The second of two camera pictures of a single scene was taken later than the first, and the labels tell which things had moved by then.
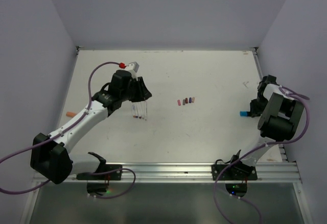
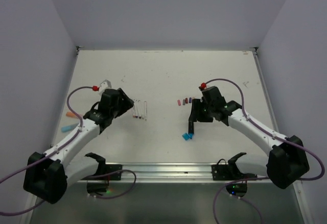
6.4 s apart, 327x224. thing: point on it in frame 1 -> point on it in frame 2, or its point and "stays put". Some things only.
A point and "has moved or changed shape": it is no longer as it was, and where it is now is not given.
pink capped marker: (145, 110) stays put
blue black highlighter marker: (244, 114) has moved or changed shape
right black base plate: (234, 172) stays put
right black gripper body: (258, 105) -> (208, 108)
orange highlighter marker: (70, 114) stays put
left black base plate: (114, 175) stays put
